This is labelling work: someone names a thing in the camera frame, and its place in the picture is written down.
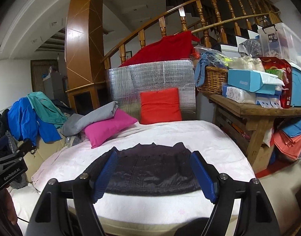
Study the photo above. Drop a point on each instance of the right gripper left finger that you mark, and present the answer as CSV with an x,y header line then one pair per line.
x,y
66,208

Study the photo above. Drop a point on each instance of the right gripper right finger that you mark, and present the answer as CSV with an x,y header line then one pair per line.
x,y
256,215

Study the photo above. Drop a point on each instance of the black quilted jacket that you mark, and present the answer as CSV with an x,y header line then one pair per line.
x,y
152,170

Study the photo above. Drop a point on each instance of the beige sofa cushion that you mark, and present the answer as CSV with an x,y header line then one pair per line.
x,y
43,151

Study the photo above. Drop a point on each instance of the blue jacket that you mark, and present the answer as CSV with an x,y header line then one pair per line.
x,y
25,124

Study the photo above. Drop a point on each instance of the teal garment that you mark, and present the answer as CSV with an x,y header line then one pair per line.
x,y
46,110

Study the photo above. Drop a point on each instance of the white pink bed blanket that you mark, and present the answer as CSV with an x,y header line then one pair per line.
x,y
212,143

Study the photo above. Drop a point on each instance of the folded salmon towels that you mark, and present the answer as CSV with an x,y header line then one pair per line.
x,y
288,146

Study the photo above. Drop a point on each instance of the grey folded garment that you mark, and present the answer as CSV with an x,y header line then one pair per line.
x,y
77,122

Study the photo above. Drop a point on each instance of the magenta pillow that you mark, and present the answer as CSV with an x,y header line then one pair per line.
x,y
101,131

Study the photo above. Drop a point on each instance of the wooden side table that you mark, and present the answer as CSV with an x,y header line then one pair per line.
x,y
247,125

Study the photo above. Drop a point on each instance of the brown wooden pillar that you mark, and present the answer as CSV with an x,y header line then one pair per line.
x,y
84,52

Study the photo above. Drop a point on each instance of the white tissue pack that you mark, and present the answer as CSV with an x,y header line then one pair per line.
x,y
238,95

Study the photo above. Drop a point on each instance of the light blue tissue box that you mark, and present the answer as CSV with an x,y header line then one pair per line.
x,y
254,81

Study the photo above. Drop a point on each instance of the silver foil insulation panel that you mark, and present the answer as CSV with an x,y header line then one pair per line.
x,y
126,84

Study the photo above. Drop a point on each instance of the orange-red square pillow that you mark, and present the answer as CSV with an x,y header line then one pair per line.
x,y
160,106

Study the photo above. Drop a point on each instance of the blue plastic crate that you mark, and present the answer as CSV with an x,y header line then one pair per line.
x,y
296,85

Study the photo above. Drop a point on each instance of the wicker basket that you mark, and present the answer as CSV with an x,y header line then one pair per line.
x,y
214,77

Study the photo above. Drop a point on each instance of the red gift box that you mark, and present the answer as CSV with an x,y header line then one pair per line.
x,y
282,69

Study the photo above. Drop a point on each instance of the light blue cloth in basket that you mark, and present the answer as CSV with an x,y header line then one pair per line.
x,y
199,73

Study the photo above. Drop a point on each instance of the clear plastic storage bin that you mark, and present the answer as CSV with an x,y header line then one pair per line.
x,y
279,41

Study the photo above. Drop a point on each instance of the red cloth on railing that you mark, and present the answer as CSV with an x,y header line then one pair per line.
x,y
168,48

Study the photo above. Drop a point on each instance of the wooden stair railing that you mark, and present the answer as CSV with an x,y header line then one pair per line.
x,y
209,20

